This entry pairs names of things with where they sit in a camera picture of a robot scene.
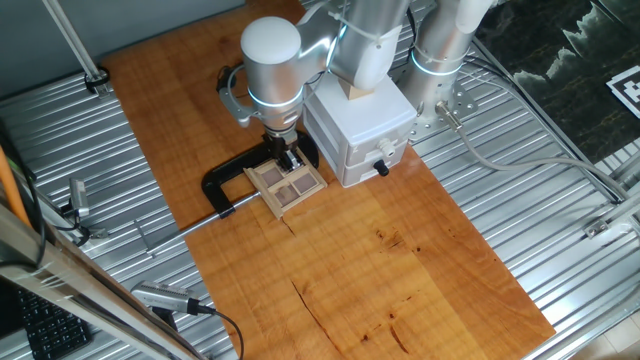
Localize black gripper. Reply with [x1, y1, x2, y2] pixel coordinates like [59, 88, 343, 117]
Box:
[262, 132, 303, 173]

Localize miniature wooden sliding window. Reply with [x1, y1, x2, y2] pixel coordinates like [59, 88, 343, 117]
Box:
[243, 147, 329, 220]

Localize black C-clamp with steel screw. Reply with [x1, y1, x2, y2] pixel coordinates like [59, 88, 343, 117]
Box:
[133, 130, 321, 257]

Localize white plastic drawer cabinet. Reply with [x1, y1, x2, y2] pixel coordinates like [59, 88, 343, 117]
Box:
[302, 74, 419, 189]

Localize wooden block piece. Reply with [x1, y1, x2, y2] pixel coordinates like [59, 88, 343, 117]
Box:
[341, 79, 376, 101]

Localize orange-brown wooden board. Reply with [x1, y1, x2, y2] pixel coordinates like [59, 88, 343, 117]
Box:
[101, 0, 557, 360]

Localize orange tube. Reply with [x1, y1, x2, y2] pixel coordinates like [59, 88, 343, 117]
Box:
[0, 144, 31, 229]

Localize black keyboard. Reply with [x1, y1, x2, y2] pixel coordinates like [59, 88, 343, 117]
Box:
[14, 287, 94, 360]

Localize black and white fiducial marker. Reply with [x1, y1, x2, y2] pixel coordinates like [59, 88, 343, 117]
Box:
[605, 65, 640, 120]

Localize wrist camera on silver bracket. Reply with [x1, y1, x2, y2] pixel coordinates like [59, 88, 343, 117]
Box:
[216, 64, 261, 129]

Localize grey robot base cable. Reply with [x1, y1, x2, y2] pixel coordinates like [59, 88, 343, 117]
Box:
[434, 99, 631, 202]

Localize black camera cable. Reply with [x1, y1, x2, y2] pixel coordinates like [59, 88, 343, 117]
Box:
[197, 303, 246, 360]

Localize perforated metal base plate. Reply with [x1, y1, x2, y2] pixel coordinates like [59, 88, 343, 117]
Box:
[394, 64, 479, 144]

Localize silver depth camera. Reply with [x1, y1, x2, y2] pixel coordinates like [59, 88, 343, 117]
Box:
[68, 178, 91, 219]
[130, 280, 201, 331]

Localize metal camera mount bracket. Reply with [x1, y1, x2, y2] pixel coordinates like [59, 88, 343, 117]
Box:
[74, 224, 110, 241]

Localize aluminium frame pole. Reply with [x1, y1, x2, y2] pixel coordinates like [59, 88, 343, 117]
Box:
[41, 0, 112, 99]

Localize aluminium frame beam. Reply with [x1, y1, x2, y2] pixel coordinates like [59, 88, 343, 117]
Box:
[0, 202, 209, 360]

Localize small metal corner bracket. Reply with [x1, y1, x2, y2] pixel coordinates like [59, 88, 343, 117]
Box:
[583, 218, 610, 240]

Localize aluminium frame rail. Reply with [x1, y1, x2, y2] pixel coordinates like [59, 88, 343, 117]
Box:
[597, 189, 640, 236]

